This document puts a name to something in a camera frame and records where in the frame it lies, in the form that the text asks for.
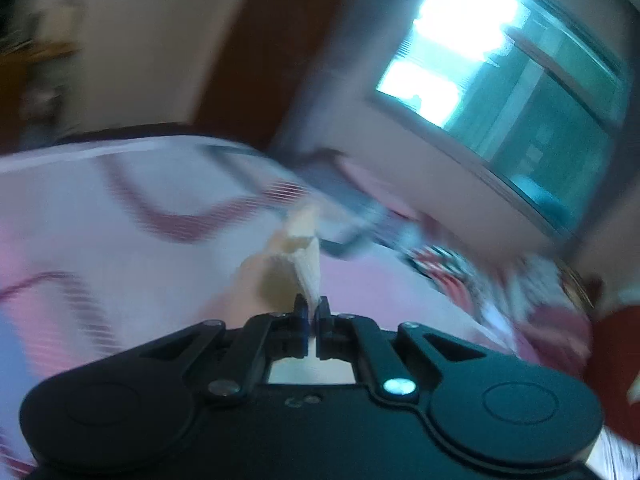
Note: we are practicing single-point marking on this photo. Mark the red headboard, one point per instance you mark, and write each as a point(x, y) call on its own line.
point(612, 350)

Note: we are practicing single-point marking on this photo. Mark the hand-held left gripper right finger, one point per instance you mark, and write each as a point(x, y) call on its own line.
point(323, 332)

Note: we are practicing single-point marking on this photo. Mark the striped pillow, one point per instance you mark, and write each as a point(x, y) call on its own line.
point(550, 325)

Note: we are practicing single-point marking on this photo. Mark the striped garment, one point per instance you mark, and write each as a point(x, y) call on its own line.
point(445, 272)

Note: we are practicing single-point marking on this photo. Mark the window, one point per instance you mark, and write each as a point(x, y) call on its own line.
point(480, 60)

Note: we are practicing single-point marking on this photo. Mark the striped bed sheet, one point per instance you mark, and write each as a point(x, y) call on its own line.
point(365, 270)

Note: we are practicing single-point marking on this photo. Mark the cream cloth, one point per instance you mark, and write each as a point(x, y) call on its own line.
point(292, 265)

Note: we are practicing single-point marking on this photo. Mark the brown wooden door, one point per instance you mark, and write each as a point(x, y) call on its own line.
point(270, 45)

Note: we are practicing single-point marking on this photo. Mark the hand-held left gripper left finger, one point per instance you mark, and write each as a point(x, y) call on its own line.
point(302, 324)

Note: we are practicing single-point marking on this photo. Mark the teal curtain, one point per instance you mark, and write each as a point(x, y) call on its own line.
point(545, 110)

